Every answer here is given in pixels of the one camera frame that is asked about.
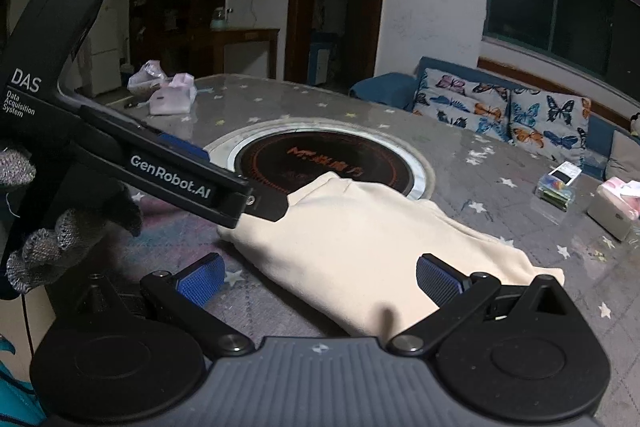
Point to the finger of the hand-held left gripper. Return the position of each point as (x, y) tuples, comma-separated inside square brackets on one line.
[(185, 146), (267, 205)]

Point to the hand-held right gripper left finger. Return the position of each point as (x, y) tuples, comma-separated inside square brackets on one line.
[(200, 281)]

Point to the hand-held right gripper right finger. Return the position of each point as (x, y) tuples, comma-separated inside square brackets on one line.
[(440, 279)]

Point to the cream sweatshirt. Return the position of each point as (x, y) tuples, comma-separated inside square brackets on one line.
[(375, 247)]

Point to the person's left hand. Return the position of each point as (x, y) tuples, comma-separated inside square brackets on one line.
[(45, 243)]

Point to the round induction cooker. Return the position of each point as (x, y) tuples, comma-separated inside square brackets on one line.
[(325, 157)]

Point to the crumpled clear plastic bag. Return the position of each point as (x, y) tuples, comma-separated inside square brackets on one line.
[(146, 77)]

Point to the wooden side table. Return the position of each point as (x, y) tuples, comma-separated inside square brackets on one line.
[(235, 47)]

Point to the white refrigerator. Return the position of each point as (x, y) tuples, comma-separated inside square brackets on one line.
[(102, 47)]

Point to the pale green jar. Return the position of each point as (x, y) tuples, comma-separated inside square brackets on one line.
[(218, 19)]

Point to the clear box of colourful pieces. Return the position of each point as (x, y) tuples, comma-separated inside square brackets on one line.
[(554, 193)]

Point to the blue storage box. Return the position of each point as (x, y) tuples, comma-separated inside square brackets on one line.
[(321, 59)]

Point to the white flat box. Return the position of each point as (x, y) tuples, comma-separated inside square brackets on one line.
[(567, 172)]

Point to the blue sofa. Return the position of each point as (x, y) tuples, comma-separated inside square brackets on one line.
[(390, 87)]

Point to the butterfly print pillow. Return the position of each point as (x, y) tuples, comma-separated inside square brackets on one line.
[(457, 102), (547, 127)]

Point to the pink white tissue pack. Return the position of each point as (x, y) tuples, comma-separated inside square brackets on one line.
[(612, 207)]

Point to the teal clothing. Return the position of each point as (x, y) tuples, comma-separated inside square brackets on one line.
[(17, 387)]

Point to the plain grey pillow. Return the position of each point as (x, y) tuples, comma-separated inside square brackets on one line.
[(625, 157)]

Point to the plush toy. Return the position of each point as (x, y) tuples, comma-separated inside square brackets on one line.
[(636, 123)]

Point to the window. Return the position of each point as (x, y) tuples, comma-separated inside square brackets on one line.
[(560, 12)]

